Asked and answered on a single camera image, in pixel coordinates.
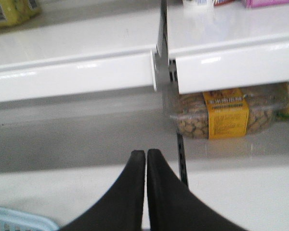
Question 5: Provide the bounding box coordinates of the white supermarket shelving unit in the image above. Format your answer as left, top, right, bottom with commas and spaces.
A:
0, 0, 289, 231

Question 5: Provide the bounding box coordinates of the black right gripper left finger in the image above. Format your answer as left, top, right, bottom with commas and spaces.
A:
60, 150, 145, 231

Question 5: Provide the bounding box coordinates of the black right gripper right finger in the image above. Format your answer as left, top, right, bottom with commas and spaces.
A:
147, 149, 243, 231

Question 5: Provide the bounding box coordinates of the clear tub of nuts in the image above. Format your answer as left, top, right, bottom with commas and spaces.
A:
164, 85, 287, 139

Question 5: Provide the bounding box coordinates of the light blue plastic basket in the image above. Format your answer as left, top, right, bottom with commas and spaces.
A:
0, 207, 59, 231

